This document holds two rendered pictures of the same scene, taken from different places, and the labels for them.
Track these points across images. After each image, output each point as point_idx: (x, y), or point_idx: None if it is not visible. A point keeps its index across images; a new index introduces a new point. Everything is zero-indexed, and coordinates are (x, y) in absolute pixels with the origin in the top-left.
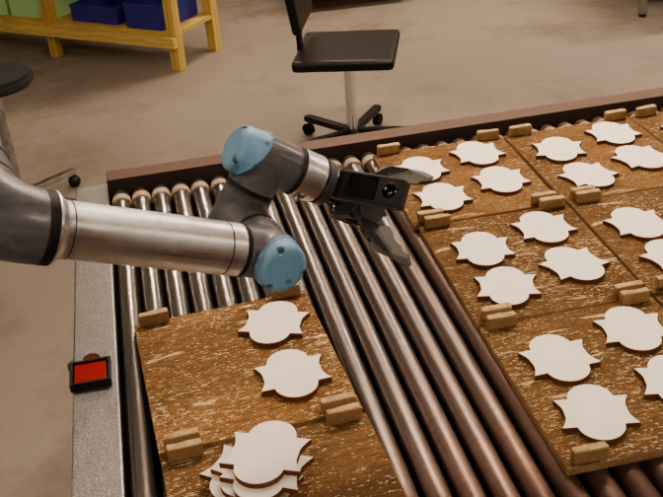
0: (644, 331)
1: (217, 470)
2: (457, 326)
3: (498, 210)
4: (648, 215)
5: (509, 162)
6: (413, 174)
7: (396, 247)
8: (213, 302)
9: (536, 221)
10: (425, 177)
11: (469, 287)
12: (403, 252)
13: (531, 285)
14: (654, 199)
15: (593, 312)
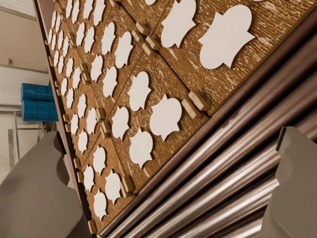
0: (178, 14)
1: None
2: (200, 143)
3: (115, 152)
4: (105, 80)
5: (91, 160)
6: (20, 171)
7: (309, 162)
8: None
9: (117, 128)
10: (45, 138)
11: (171, 141)
12: (297, 140)
13: (160, 103)
14: (98, 86)
15: (170, 57)
